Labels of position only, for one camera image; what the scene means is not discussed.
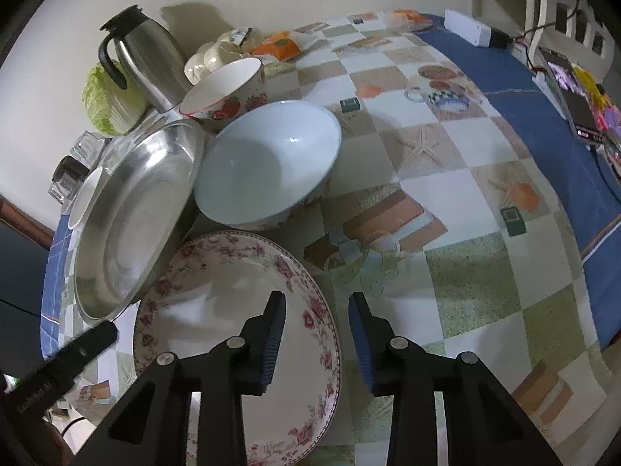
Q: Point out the white power box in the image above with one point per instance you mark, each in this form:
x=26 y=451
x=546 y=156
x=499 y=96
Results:
x=468 y=26

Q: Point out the napa cabbage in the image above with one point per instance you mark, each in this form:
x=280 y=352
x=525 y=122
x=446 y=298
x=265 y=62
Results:
x=104 y=102

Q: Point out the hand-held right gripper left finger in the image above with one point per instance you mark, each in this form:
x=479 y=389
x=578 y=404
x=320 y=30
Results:
x=271 y=344

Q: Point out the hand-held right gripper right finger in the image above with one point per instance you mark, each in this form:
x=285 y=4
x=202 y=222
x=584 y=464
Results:
x=361 y=344

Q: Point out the smartphone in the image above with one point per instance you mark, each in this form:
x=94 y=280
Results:
x=577 y=107

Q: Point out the clear drinking glass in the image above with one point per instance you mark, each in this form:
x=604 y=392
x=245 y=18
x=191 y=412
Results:
x=88 y=145

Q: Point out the large white bowl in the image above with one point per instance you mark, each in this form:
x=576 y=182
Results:
x=271 y=155

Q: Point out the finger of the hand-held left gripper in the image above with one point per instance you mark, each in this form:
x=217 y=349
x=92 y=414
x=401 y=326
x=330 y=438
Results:
x=82 y=349

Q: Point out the oval glass tray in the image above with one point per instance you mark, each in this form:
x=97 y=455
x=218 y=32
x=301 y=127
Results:
x=85 y=199

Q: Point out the floral rimmed plate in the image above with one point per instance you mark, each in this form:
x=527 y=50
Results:
x=218 y=291

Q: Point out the checkered printed tablecloth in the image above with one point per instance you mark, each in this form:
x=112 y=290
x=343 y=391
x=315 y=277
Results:
x=436 y=179

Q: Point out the brown wooden frame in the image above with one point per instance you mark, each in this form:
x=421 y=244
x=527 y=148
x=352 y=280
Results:
x=26 y=225

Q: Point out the stainless steel thermos jug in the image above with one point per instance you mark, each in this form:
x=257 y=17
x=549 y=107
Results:
x=145 y=53

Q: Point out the red print bowl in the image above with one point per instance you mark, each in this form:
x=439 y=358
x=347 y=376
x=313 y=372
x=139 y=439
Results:
x=228 y=82

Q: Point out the orange snack packet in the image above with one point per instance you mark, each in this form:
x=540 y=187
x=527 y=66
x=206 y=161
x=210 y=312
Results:
x=279 y=47

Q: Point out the colourful printed packet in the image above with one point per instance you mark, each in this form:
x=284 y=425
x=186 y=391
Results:
x=609 y=116

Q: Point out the bag of white steamed buns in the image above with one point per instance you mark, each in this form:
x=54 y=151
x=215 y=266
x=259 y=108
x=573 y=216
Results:
x=213 y=56

